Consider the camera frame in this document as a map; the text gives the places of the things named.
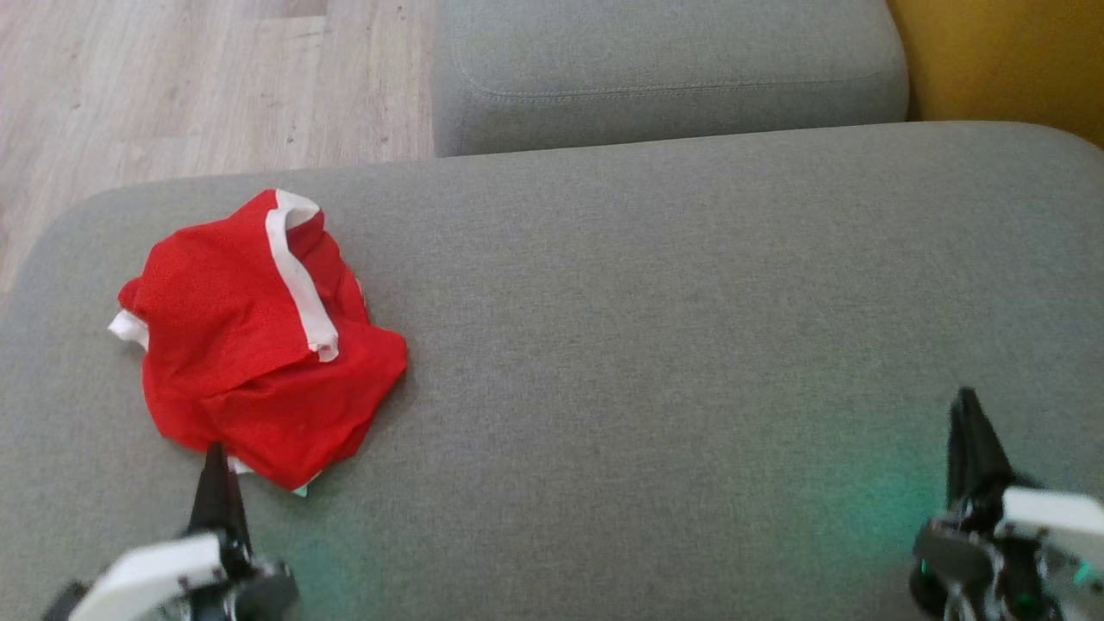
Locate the red shorts with white trim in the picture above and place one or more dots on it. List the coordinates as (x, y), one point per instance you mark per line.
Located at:
(216, 285)

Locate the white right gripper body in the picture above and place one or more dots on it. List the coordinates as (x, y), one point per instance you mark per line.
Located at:
(1044, 517)

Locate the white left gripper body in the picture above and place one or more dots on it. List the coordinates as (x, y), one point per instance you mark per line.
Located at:
(155, 578)

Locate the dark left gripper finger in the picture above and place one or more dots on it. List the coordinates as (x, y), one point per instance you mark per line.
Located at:
(210, 500)
(233, 526)

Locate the yellow sofa backrest cushion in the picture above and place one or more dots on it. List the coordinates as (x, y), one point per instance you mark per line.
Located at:
(1009, 60)

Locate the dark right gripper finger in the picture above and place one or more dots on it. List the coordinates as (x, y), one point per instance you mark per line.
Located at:
(960, 457)
(987, 466)

